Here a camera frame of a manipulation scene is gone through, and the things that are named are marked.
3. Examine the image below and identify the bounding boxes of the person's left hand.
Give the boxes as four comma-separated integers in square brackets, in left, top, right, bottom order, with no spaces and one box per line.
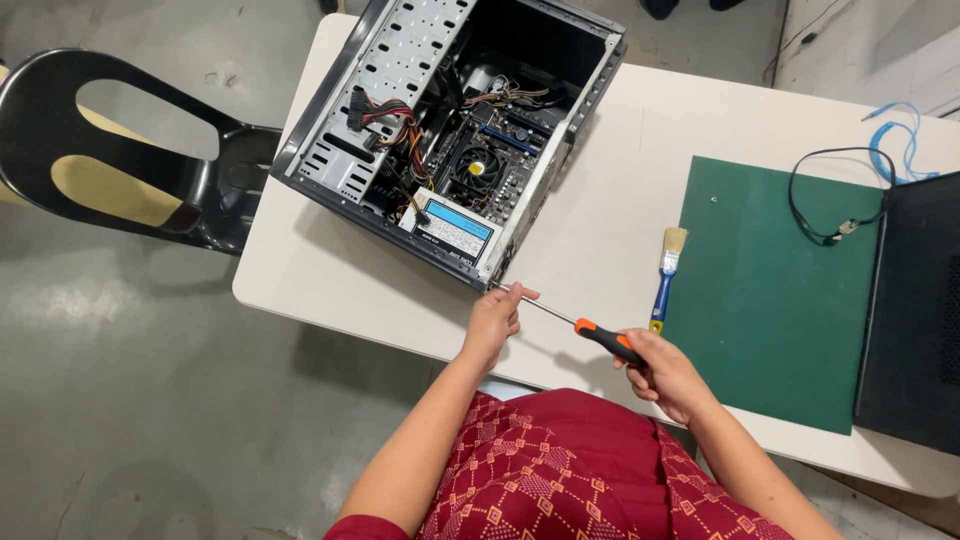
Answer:
[463,282,541,364]

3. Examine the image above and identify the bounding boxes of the person's right hand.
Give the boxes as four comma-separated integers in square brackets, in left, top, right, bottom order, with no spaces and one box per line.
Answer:
[612,327,714,427]

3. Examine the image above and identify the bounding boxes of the orange and black screwdriver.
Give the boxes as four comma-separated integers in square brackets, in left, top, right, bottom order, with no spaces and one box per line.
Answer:
[491,282,648,369]

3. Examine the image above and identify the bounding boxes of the person's red patterned garment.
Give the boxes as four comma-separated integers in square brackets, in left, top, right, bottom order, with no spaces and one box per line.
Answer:
[322,387,796,540]

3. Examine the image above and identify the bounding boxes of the white folding table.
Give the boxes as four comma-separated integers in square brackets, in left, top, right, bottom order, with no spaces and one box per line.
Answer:
[232,13,960,499]

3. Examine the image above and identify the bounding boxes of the green cutting mat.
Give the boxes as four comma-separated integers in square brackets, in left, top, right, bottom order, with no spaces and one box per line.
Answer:
[663,155,888,436]

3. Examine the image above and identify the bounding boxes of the white power supply unit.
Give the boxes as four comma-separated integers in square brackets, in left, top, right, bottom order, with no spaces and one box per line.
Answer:
[397,187,505,271]

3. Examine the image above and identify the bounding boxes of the black processor cooling fan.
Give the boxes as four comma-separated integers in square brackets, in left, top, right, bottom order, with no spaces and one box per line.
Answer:
[448,138,510,202]

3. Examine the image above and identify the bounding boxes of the green motherboard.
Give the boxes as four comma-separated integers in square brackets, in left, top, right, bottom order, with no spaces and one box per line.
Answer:
[427,97,560,226]

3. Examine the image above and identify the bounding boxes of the black computer side panel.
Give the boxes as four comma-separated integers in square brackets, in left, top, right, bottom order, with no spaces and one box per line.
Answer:
[853,171,960,457]

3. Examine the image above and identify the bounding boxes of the open desktop computer case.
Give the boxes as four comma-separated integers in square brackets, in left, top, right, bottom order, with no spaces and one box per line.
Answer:
[270,0,628,292]

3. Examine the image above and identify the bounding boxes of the black plastic chair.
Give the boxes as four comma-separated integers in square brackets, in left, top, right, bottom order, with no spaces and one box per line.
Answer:
[0,48,283,256]

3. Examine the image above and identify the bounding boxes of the blue-handled paint brush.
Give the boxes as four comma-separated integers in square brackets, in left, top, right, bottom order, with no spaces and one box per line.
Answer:
[649,227,689,335]

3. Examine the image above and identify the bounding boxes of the black cable with connector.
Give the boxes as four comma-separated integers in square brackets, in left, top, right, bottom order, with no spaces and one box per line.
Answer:
[787,147,898,248]

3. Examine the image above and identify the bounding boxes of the blue coiled wrist strap cable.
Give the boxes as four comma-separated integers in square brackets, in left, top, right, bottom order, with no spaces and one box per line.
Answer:
[861,102,940,186]

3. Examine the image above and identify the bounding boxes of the bundle of coloured power cables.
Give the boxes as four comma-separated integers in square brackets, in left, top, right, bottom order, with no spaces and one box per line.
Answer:
[346,86,436,219]

